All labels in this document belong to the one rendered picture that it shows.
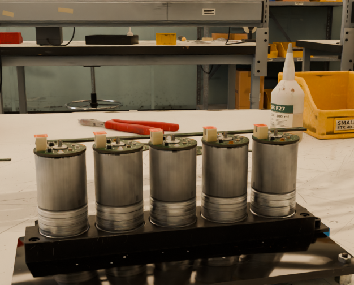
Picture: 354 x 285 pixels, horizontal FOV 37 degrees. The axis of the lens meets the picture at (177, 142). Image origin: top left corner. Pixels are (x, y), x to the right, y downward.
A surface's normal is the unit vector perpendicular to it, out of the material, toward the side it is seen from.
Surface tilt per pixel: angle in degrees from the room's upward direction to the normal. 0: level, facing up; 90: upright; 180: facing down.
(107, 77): 90
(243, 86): 90
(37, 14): 90
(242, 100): 89
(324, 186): 0
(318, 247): 0
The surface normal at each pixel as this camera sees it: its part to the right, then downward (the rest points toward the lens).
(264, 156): -0.56, 0.19
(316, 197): 0.00, -0.97
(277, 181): 0.01, 0.23
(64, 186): 0.27, 0.22
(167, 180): -0.25, 0.22
